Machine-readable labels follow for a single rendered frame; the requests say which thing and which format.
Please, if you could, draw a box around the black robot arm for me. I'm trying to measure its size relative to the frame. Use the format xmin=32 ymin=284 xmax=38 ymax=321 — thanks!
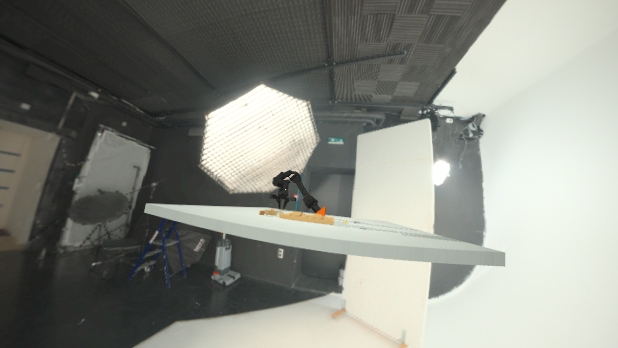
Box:
xmin=272 ymin=170 xmax=321 ymax=214

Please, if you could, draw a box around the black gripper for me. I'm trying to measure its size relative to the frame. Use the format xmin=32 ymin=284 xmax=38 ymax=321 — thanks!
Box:
xmin=270 ymin=188 xmax=296 ymax=210

